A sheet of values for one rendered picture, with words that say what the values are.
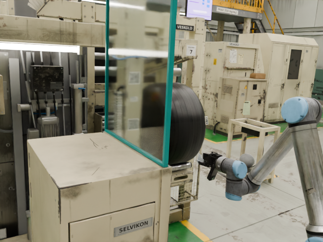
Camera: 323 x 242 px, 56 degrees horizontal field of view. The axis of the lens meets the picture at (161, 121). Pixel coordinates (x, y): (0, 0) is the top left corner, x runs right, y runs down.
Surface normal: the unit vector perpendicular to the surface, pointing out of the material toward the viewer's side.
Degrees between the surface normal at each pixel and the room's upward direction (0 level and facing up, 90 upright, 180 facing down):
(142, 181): 90
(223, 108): 90
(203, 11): 90
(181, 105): 53
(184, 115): 66
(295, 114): 79
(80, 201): 90
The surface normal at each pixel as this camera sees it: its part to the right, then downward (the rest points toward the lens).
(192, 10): 0.54, 0.21
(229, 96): -0.84, 0.07
